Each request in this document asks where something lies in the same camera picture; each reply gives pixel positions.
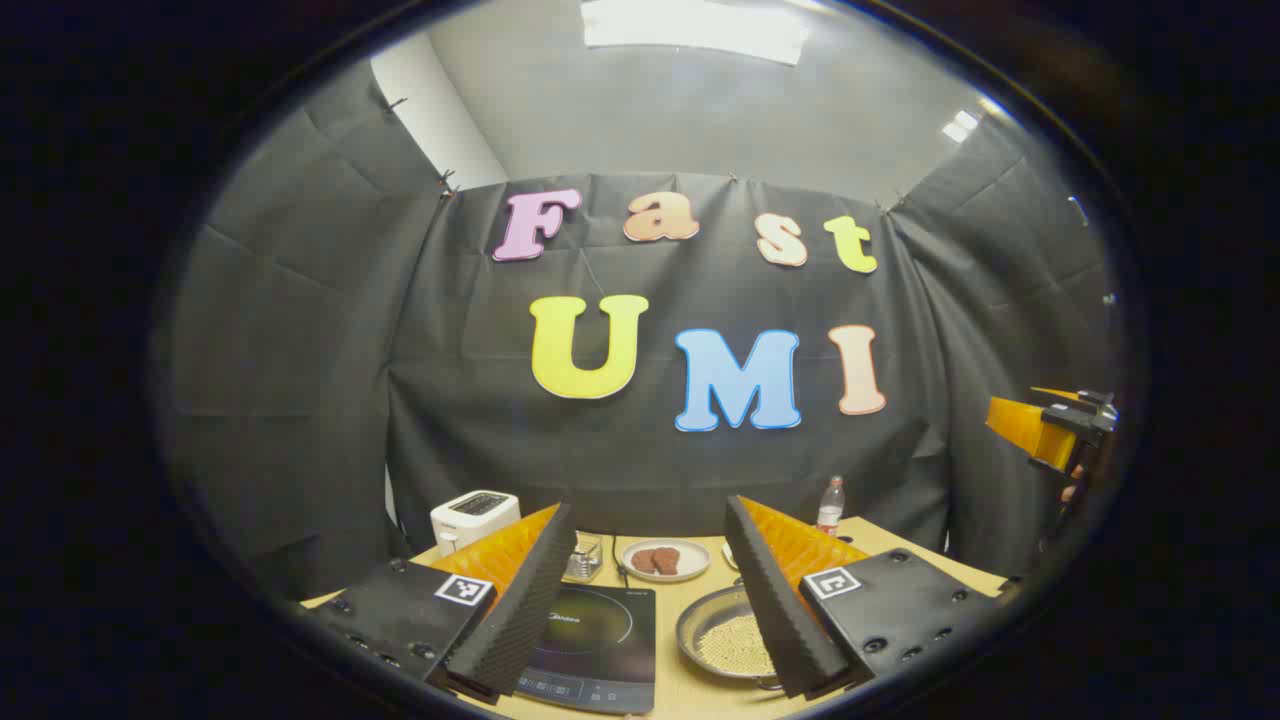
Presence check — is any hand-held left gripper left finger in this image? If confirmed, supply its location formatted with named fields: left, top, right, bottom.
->
left=305, top=503, right=579, bottom=704

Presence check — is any round white plate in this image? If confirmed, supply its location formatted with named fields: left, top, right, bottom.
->
left=621, top=538, right=712, bottom=584

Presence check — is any black backdrop cloth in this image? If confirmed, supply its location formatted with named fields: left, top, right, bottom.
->
left=160, top=60, right=1126, bottom=601

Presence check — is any clear plastic water bottle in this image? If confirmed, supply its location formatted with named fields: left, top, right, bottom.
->
left=816, top=476, right=847, bottom=538

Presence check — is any wire mesh basket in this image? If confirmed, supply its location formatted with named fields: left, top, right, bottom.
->
left=562, top=533, right=604, bottom=584

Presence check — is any black induction cooktop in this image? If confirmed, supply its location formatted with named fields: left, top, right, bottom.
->
left=515, top=585, right=657, bottom=715

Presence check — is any white toaster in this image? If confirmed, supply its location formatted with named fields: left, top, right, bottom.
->
left=430, top=490, right=522, bottom=557

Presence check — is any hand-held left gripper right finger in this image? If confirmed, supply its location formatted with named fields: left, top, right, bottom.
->
left=724, top=495, right=1001, bottom=699

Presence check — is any stainless steel pot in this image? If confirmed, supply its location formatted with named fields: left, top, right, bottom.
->
left=675, top=585, right=786, bottom=693

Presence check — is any pile of soybeans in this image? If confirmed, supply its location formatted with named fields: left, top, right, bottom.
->
left=697, top=613, right=776, bottom=678

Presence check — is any large ceiling light panel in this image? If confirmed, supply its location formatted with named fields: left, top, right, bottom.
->
left=580, top=0, right=811, bottom=66

